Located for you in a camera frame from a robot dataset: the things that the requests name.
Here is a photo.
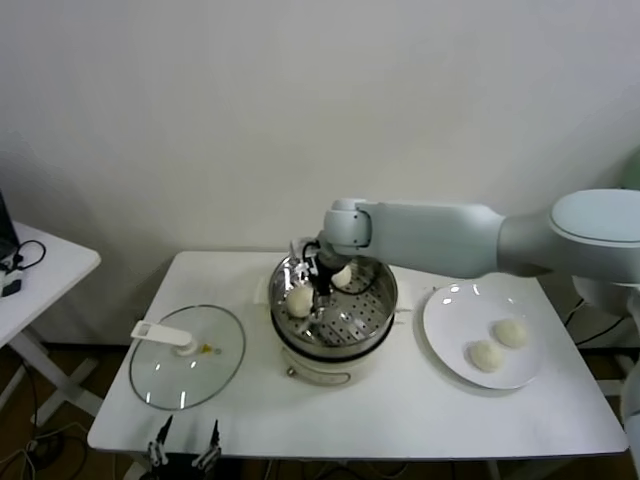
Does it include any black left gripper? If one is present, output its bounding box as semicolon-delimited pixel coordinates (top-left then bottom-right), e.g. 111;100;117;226
146;413;222;474

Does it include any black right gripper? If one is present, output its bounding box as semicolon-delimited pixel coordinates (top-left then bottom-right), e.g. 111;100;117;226
309;257;336;329

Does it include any stainless steel steamer basket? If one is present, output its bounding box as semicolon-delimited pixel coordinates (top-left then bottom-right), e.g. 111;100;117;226
267;241;400;355

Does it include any white electric cooker pot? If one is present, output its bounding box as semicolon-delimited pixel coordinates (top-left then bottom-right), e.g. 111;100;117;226
253;275;414;389

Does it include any white round plate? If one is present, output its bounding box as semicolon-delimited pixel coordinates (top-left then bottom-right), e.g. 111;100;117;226
420;282;545;390

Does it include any white side table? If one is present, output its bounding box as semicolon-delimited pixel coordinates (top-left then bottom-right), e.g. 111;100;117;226
0;221;102;436

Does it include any small black white adapter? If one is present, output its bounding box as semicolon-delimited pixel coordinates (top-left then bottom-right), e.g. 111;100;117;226
0;272;25;300

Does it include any black flat device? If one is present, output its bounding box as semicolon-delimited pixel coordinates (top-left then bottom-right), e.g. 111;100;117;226
0;190;21;251

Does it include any white stand foot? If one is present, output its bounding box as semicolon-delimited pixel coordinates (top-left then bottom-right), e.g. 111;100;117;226
594;352;631;396

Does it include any pale green appliance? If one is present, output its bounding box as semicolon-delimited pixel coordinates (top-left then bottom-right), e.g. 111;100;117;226
619;149;640;190

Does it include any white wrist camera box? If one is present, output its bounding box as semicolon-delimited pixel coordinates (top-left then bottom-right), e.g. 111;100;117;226
291;238;315;264

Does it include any glass lid with white handle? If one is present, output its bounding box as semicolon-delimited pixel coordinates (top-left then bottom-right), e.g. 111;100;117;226
128;304;247;412

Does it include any white floor cable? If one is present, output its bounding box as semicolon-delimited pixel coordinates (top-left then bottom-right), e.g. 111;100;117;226
0;423;89;480

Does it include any black floor cable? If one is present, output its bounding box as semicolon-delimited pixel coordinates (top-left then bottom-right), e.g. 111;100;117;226
17;362;41;429

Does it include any thin black looped cable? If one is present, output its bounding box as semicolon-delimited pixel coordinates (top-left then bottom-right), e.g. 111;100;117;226
9;240;47;274

